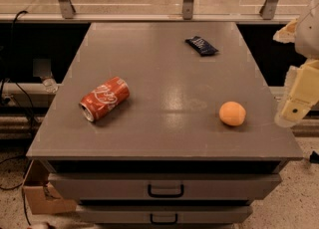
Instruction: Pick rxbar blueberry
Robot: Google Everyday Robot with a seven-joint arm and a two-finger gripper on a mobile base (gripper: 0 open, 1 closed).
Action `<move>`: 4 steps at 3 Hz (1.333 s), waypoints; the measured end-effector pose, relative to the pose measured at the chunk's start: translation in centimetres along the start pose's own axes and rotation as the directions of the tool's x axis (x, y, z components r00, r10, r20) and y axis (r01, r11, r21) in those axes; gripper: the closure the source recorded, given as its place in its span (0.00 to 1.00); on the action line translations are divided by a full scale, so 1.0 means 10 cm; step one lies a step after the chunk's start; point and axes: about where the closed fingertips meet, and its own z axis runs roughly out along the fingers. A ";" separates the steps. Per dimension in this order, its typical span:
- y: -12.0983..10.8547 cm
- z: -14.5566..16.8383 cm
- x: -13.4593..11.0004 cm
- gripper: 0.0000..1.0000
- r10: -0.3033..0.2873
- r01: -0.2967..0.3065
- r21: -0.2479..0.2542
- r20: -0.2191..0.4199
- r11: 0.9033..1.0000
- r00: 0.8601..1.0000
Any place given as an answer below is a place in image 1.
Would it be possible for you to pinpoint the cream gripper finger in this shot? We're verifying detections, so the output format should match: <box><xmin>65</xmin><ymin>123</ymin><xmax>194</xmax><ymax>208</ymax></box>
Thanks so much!
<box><xmin>273</xmin><ymin>19</ymin><xmax>297</xmax><ymax>44</ymax></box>
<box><xmin>274</xmin><ymin>59</ymin><xmax>319</xmax><ymax>127</ymax></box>

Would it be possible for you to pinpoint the dark blue rxbar wrapper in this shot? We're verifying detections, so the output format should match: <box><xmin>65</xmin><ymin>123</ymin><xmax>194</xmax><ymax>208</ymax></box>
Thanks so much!
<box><xmin>184</xmin><ymin>36</ymin><xmax>218</xmax><ymax>57</ymax></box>

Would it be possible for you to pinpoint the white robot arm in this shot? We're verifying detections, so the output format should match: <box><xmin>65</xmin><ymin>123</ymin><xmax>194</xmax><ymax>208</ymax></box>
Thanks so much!
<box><xmin>273</xmin><ymin>0</ymin><xmax>319</xmax><ymax>127</ymax></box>

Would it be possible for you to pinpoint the black plug on floor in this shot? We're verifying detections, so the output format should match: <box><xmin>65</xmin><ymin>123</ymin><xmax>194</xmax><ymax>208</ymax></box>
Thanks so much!
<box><xmin>309</xmin><ymin>151</ymin><xmax>319</xmax><ymax>164</ymax></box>

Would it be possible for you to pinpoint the orange fruit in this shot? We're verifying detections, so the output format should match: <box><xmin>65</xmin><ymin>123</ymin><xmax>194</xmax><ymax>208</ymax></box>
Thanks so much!
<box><xmin>218</xmin><ymin>102</ymin><xmax>246</xmax><ymax>126</ymax></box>

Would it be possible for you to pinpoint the grey drawer cabinet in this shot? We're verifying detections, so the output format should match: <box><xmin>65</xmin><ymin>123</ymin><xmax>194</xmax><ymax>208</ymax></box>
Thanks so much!
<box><xmin>28</xmin><ymin>22</ymin><xmax>302</xmax><ymax>229</ymax></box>

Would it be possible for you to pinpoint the red coca-cola can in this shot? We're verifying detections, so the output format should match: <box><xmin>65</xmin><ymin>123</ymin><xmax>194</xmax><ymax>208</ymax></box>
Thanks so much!
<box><xmin>79</xmin><ymin>77</ymin><xmax>130</xmax><ymax>122</ymax></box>

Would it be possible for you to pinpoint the lower grey drawer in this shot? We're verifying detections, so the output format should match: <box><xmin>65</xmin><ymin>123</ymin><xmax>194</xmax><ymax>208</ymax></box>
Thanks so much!
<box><xmin>76</xmin><ymin>205</ymin><xmax>252</xmax><ymax>225</ymax></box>

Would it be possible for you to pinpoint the grey drawer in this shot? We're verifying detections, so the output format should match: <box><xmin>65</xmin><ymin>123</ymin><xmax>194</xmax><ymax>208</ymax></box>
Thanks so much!
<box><xmin>49</xmin><ymin>173</ymin><xmax>281</xmax><ymax>201</ymax></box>
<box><xmin>76</xmin><ymin>205</ymin><xmax>252</xmax><ymax>225</ymax></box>

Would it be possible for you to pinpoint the upper grey drawer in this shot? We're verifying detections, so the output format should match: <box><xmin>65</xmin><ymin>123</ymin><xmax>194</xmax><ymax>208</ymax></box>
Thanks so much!
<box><xmin>49</xmin><ymin>173</ymin><xmax>281</xmax><ymax>201</ymax></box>

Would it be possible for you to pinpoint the cardboard box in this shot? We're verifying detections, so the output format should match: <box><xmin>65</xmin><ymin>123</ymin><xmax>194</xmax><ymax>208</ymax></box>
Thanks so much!
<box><xmin>23</xmin><ymin>161</ymin><xmax>77</xmax><ymax>215</ymax></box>

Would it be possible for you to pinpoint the small grey wall box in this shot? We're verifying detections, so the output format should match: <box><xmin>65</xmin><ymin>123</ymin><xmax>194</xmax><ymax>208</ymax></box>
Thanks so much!
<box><xmin>33</xmin><ymin>59</ymin><xmax>52</xmax><ymax>78</ymax></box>

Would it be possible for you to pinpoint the black cable left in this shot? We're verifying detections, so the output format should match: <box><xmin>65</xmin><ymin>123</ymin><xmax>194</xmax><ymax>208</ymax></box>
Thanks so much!
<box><xmin>0</xmin><ymin>9</ymin><xmax>41</xmax><ymax>137</ymax></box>

